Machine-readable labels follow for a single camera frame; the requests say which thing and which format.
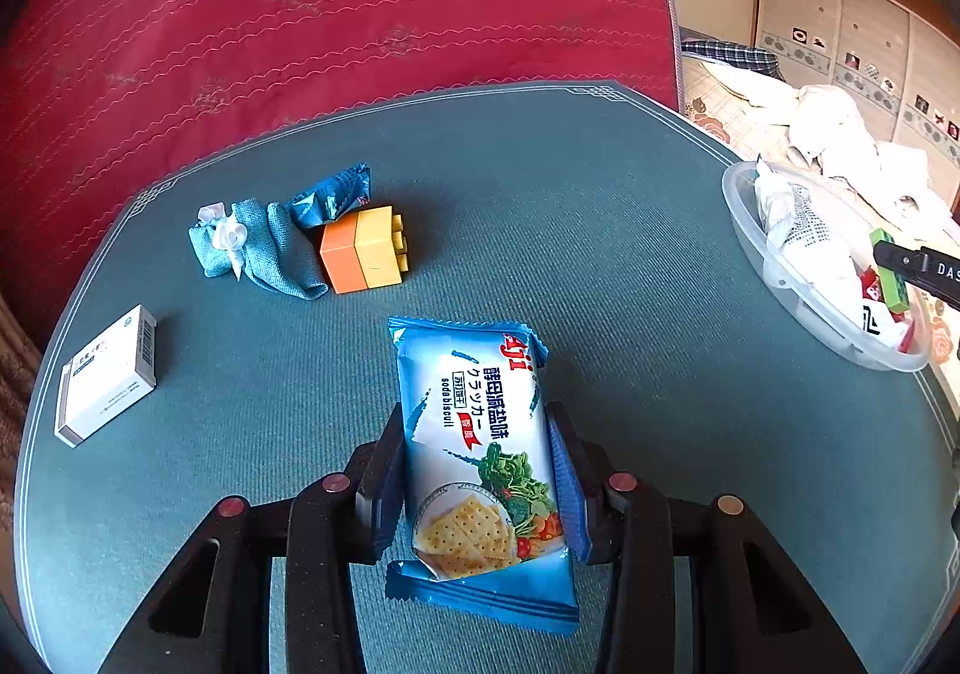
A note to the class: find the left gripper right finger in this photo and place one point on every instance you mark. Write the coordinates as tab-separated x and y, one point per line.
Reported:
580	468

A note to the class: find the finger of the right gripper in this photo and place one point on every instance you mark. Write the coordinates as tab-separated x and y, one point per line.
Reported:
934	272

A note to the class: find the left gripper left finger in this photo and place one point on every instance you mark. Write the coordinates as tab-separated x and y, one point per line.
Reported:
380	492

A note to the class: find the red balloon glue packet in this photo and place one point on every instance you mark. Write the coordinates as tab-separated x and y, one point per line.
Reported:
874	287

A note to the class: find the blue cracker packet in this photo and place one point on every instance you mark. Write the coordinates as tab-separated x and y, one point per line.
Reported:
483	515

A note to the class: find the white plastic bag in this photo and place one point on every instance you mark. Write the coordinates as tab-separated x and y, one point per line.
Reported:
805	244

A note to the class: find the orange yellow toy brick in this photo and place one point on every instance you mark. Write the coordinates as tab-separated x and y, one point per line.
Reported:
365	250

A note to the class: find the blue cloth pouch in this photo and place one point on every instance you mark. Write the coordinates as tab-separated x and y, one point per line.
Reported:
259	242

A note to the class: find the small blue snack wrapper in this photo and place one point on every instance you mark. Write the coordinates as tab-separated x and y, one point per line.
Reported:
331	198

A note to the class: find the white medicine box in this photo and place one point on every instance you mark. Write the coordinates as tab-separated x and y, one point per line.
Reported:
105	378

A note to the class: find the green dotted toy brick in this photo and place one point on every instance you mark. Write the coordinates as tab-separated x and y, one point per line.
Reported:
892	283

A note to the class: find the clear plastic bowl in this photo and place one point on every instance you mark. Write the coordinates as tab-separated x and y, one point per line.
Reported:
803	303

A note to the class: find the white crumpled clothing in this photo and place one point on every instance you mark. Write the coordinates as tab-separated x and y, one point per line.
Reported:
825	128

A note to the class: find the plaid pillow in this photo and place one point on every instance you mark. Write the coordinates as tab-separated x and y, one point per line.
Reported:
735	54

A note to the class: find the floral bed quilt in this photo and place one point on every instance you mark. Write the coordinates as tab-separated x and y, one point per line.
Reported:
721	100

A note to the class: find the white sliding wardrobe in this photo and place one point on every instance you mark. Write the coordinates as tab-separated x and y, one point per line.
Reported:
898	59

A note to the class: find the beige patterned curtain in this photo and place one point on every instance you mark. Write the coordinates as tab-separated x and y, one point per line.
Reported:
19	362

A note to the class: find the red upright mattress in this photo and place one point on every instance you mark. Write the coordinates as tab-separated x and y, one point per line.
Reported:
102	97

